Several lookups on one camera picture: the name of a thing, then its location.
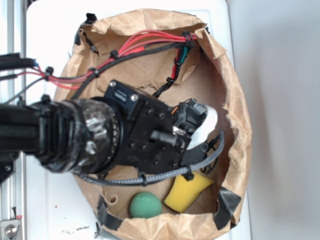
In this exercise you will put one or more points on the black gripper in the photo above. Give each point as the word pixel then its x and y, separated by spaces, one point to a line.
pixel 154 137

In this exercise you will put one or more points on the black tape wrapped robot arm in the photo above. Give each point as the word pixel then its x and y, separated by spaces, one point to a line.
pixel 78 136

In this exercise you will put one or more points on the yellow sponge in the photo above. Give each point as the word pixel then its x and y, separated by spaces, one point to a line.
pixel 185 192

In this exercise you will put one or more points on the brown paper lined box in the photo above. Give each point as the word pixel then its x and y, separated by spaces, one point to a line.
pixel 208 76

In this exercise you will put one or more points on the green knitted ball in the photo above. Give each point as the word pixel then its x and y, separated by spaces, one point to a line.
pixel 145 205

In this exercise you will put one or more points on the black mounting bracket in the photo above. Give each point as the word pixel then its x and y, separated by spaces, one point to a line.
pixel 7 167

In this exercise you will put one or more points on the aluminium frame rail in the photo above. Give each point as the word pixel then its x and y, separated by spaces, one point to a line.
pixel 13 190

